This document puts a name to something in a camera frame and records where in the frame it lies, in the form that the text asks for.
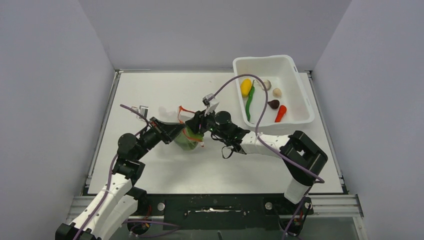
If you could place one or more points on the yellow corn toy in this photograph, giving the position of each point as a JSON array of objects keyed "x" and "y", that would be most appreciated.
[{"x": 245, "y": 87}]

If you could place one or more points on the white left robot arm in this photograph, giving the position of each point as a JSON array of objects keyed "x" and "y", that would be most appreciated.
[{"x": 119, "y": 197}]

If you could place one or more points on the white plastic bin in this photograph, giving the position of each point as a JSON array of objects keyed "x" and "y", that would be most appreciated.
[{"x": 271, "y": 92}]

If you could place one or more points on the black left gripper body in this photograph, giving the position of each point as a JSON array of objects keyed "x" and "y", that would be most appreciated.
[{"x": 149, "y": 139}]

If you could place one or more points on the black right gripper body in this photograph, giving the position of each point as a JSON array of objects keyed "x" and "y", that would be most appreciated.
[{"x": 208, "y": 123}]

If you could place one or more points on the green chili pepper toy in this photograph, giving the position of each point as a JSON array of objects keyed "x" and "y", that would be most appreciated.
[{"x": 248, "y": 102}]

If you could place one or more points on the aluminium table frame rail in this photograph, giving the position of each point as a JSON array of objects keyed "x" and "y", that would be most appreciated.
[{"x": 325, "y": 206}]

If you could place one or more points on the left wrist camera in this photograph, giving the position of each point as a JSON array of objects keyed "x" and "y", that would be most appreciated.
[{"x": 142, "y": 110}]

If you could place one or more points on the clear orange zip bag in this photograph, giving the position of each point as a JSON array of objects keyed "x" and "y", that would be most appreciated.
[{"x": 180, "y": 115}]

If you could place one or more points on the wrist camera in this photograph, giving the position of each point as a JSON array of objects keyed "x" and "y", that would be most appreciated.
[
  {"x": 211, "y": 103},
  {"x": 142, "y": 110}
]

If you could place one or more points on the green leafy vegetable toy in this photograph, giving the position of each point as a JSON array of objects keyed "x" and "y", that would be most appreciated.
[{"x": 187, "y": 140}]

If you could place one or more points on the orange carrot toy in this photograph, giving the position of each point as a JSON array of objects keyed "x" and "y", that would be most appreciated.
[{"x": 280, "y": 114}]

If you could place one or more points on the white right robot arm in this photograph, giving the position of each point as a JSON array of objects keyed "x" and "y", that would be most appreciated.
[{"x": 303, "y": 158}]

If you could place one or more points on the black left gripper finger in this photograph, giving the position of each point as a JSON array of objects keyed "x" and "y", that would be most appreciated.
[
  {"x": 167, "y": 137},
  {"x": 161, "y": 126}
]

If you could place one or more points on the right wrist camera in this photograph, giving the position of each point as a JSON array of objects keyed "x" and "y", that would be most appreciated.
[{"x": 211, "y": 103}]

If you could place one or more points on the brown mushroom toy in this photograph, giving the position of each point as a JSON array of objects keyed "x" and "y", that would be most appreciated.
[{"x": 274, "y": 104}]

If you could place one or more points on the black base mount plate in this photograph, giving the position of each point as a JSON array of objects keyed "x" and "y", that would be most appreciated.
[{"x": 268, "y": 211}]

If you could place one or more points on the beige garlic bulb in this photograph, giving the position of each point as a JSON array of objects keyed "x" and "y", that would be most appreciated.
[{"x": 277, "y": 93}]

